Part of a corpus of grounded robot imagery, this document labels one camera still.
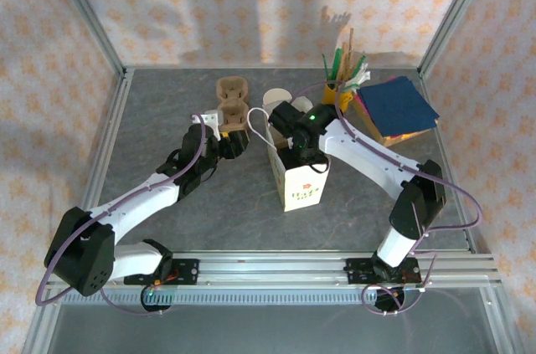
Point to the short wooden stirrer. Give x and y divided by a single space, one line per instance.
345 63

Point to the thin green straw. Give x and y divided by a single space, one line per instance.
326 67
360 62

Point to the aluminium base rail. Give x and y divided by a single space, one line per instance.
272 268

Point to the wide green stick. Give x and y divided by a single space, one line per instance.
337 61

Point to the yellow stirrer holder cup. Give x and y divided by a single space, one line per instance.
328 94

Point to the aluminium frame leg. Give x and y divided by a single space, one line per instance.
35 333
500 320

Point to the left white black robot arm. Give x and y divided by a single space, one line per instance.
134 203

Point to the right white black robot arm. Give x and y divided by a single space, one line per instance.
368 153

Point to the dark blue paper napkin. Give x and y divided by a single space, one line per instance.
398 103

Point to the white paper takeout bag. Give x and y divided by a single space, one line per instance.
301 193

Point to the white wrapped straw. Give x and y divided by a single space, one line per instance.
356 80

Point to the brown pulp cup carrier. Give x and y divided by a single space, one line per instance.
230 92

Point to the aluminium frame post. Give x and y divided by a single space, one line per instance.
460 2
89 11

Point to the colourful paper napkin stack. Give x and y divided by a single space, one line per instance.
412 135

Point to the tall wooden stirrer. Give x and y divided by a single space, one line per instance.
351 44

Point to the aluminium side rail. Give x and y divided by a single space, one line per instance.
104 153
428 90

